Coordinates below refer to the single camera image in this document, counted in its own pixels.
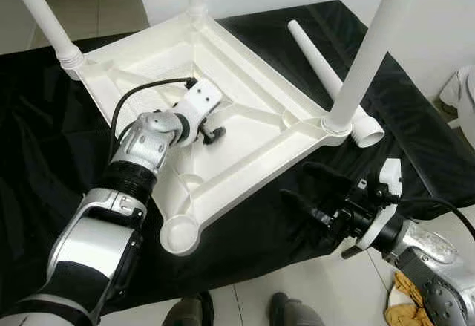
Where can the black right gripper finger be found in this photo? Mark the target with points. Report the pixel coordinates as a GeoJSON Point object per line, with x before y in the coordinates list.
{"type": "Point", "coordinates": [326, 177]}
{"type": "Point", "coordinates": [308, 209]}

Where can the white plastic children table top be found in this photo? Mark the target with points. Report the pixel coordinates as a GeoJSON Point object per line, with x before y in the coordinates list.
{"type": "Point", "coordinates": [245, 81]}

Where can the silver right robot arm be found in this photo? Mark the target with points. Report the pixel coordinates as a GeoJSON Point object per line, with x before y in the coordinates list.
{"type": "Point", "coordinates": [430, 259]}

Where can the yellow crumpled cloth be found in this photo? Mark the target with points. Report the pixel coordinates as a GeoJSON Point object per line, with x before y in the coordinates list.
{"type": "Point", "coordinates": [408, 304]}

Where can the white plastic chair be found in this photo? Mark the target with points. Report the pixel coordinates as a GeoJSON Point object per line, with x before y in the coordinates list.
{"type": "Point", "coordinates": [464, 103]}

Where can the black table cloth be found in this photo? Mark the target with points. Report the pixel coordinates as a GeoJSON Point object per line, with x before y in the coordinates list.
{"type": "Point", "coordinates": [44, 118]}

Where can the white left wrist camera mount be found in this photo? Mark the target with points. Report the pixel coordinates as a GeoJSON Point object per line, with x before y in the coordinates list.
{"type": "Point", "coordinates": [199, 103]}

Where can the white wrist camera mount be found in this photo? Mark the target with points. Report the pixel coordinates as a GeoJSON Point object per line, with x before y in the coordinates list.
{"type": "Point", "coordinates": [391, 177]}
{"type": "Point", "coordinates": [199, 103]}

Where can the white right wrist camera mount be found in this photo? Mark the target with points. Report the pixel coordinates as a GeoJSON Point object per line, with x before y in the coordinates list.
{"type": "Point", "coordinates": [391, 177]}

